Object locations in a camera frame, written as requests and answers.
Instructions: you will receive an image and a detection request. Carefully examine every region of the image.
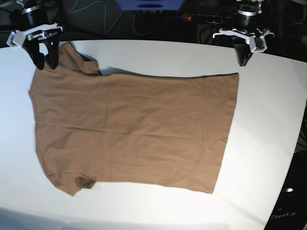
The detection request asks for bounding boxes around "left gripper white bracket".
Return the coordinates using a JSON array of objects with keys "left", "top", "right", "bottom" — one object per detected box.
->
[{"left": 212, "top": 28, "right": 275, "bottom": 67}]

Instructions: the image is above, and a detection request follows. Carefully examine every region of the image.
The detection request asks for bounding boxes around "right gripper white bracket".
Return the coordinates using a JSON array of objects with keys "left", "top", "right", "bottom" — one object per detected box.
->
[{"left": 6, "top": 23, "right": 64, "bottom": 70}]

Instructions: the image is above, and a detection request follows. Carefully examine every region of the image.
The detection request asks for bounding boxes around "brown T-shirt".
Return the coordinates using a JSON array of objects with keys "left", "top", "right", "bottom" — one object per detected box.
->
[{"left": 29, "top": 42, "right": 239, "bottom": 195}]

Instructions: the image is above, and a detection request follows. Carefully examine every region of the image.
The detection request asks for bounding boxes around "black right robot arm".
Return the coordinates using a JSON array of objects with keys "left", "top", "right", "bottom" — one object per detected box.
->
[{"left": 6, "top": 0, "right": 64, "bottom": 70}]

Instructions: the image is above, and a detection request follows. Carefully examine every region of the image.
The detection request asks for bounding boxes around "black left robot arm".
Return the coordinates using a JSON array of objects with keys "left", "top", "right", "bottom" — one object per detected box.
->
[{"left": 212, "top": 0, "right": 275, "bottom": 67}]

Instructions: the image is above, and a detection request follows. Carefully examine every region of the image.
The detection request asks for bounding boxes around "black power strip red light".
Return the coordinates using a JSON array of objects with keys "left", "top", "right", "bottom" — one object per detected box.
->
[{"left": 181, "top": 13, "right": 234, "bottom": 24}]

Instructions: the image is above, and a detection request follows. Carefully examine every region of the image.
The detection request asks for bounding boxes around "blue box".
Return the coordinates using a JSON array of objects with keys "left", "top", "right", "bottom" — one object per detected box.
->
[{"left": 116, "top": 0, "right": 184, "bottom": 11}]

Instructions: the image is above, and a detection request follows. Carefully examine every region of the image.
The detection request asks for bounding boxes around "white cable on floor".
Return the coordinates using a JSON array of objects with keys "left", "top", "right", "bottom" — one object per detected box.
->
[{"left": 69, "top": 0, "right": 125, "bottom": 34}]

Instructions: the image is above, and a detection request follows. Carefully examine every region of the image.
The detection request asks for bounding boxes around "black OpenArm base plate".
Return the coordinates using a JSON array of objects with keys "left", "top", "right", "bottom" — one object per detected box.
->
[{"left": 265, "top": 134, "right": 307, "bottom": 230}]

